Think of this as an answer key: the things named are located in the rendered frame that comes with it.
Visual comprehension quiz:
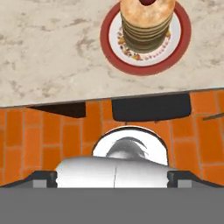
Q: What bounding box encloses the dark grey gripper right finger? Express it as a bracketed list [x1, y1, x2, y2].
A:
[166, 170, 224, 189]

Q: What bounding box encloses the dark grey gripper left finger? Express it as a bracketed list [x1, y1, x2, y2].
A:
[0, 170, 58, 189]

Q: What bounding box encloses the brown pancake stack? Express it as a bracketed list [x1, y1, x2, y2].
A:
[119, 0, 177, 54]

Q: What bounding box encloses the white and black round object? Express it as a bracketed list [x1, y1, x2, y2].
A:
[54, 125, 171, 189]

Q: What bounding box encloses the dark thin rod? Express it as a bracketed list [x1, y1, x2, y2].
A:
[202, 113, 224, 122]

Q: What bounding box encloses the black stool seat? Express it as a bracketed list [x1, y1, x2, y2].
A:
[111, 93, 193, 123]

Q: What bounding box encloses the red-rimmed white plate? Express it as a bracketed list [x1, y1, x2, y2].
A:
[100, 0, 193, 77]

